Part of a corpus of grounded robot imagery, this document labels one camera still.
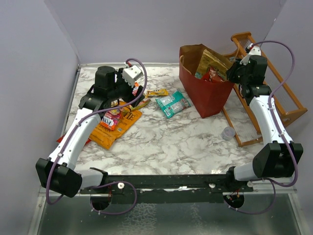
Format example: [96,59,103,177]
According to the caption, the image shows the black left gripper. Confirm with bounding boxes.
[108,69,145,107]

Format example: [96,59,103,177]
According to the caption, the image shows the red Doritos chips bag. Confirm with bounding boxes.
[201,67,224,83]

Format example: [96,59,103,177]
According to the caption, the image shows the gold kettle chips bag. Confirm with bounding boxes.
[195,49,233,81]

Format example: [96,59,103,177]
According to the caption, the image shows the yellow Kettle honey dijon bag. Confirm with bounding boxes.
[89,106,142,149]

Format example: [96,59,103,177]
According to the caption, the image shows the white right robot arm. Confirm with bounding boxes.
[224,55,303,191]

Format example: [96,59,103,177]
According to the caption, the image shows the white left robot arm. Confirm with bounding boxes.
[35,65,147,198]

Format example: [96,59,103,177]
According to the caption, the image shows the orange Fox's fruits candy bag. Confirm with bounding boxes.
[128,82,151,111]

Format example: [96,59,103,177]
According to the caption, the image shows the teal Fox's mint candy bag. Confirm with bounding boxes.
[156,90,191,118]

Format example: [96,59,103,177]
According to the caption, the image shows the red brown paper bag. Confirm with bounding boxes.
[179,44,234,118]

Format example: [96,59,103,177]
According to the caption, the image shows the yellow M&M's packet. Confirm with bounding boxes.
[146,89,169,97]

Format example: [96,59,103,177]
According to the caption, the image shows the orange wooden rack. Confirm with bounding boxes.
[226,32,307,144]

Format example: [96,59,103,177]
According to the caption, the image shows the small purple lidded cup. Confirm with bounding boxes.
[221,127,236,141]

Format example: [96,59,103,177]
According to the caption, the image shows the small red snack packet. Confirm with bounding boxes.
[56,135,64,143]

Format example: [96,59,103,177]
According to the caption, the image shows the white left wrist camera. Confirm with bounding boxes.
[122,65,143,87]

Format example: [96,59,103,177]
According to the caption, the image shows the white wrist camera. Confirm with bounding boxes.
[240,44,261,66]
[122,65,143,87]

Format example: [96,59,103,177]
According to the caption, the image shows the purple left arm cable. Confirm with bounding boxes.
[45,58,148,216]

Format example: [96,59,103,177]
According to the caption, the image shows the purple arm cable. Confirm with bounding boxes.
[45,58,148,216]
[224,40,299,215]

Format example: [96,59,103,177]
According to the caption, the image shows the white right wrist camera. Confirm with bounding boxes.
[240,44,261,66]

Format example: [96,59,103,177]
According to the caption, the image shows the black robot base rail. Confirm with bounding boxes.
[80,171,253,204]

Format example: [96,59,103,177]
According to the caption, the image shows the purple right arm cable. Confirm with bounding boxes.
[224,40,299,215]

